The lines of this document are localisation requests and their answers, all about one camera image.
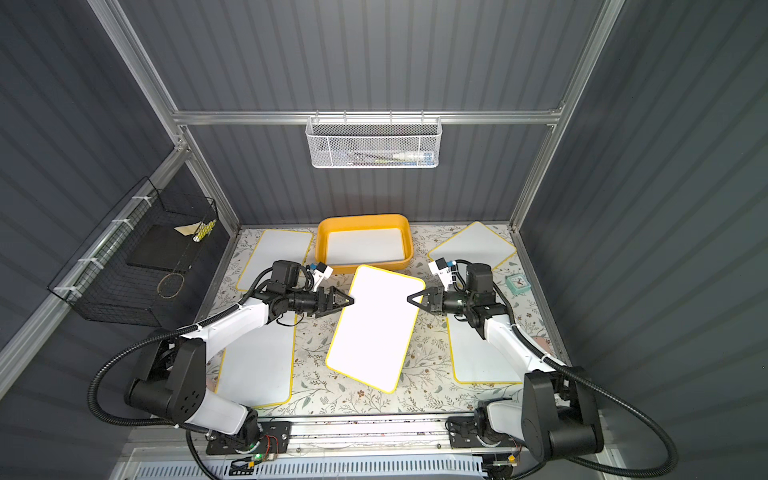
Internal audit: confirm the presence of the whiteboard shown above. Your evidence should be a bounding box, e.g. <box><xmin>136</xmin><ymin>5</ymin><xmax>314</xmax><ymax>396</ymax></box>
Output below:
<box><xmin>325</xmin><ymin>228</ymin><xmax>406</xmax><ymax>265</ymax></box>
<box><xmin>427</xmin><ymin>222</ymin><xmax>517</xmax><ymax>269</ymax></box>
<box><xmin>235</xmin><ymin>229</ymin><xmax>313</xmax><ymax>293</ymax></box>
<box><xmin>447</xmin><ymin>315</ymin><xmax>522</xmax><ymax>385</ymax></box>
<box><xmin>325</xmin><ymin>265</ymin><xmax>426</xmax><ymax>394</ymax></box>
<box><xmin>215</xmin><ymin>323</ymin><xmax>295</xmax><ymax>409</ymax></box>

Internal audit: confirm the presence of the yellow plastic storage box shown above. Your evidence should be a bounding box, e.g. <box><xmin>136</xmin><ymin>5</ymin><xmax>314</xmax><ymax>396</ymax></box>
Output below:
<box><xmin>315</xmin><ymin>214</ymin><xmax>414</xmax><ymax>274</ymax></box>

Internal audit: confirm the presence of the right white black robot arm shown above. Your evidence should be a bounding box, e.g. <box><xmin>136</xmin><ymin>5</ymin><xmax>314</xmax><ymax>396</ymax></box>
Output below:
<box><xmin>407</xmin><ymin>258</ymin><xmax>680</xmax><ymax>479</ymax></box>

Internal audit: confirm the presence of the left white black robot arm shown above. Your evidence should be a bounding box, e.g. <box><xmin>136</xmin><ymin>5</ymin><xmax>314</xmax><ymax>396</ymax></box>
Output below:
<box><xmin>86</xmin><ymin>260</ymin><xmax>355</xmax><ymax>444</ymax></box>

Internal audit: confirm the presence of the floral table mat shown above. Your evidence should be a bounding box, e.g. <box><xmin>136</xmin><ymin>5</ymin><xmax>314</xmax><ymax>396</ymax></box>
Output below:
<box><xmin>206</xmin><ymin>223</ymin><xmax>555</xmax><ymax>417</ymax></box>

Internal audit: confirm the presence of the small teal clock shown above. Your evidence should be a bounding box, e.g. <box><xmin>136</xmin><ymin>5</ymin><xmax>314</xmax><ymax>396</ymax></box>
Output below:
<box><xmin>505</xmin><ymin>273</ymin><xmax>531</xmax><ymax>296</ymax></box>

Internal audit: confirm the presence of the yellow sticky note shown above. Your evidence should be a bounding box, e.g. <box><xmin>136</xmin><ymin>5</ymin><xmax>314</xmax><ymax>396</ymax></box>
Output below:
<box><xmin>174</xmin><ymin>222</ymin><xmax>202</xmax><ymax>236</ymax></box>

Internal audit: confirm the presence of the black pad in basket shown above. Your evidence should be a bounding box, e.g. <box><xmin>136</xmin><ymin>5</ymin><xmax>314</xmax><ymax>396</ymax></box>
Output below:
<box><xmin>126</xmin><ymin>225</ymin><xmax>202</xmax><ymax>273</ymax></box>

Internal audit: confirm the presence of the white marker in basket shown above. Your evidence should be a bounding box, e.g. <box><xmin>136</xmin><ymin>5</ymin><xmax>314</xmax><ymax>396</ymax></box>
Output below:
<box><xmin>392</xmin><ymin>151</ymin><xmax>434</xmax><ymax>165</ymax></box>

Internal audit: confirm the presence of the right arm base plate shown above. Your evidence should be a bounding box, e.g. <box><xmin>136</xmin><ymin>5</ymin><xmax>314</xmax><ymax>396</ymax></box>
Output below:
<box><xmin>444</xmin><ymin>416</ymin><xmax>525</xmax><ymax>450</ymax></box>

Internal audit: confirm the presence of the aluminium rail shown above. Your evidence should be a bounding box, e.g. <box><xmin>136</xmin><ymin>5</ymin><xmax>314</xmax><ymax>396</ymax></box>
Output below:
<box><xmin>125</xmin><ymin>410</ymin><xmax>601</xmax><ymax>457</ymax></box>

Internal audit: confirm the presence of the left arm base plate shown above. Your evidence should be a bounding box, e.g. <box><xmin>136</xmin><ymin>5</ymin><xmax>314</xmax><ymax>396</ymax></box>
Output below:
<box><xmin>205</xmin><ymin>421</ymin><xmax>293</xmax><ymax>456</ymax></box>

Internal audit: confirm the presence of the white wire mesh basket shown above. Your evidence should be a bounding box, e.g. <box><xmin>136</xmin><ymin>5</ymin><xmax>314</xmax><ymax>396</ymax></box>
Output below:
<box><xmin>305</xmin><ymin>115</ymin><xmax>443</xmax><ymax>169</ymax></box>

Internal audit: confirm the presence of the black wire basket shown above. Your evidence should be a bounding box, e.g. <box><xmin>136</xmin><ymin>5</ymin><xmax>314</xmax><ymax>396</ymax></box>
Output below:
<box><xmin>48</xmin><ymin>183</ymin><xmax>226</xmax><ymax>329</ymax></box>

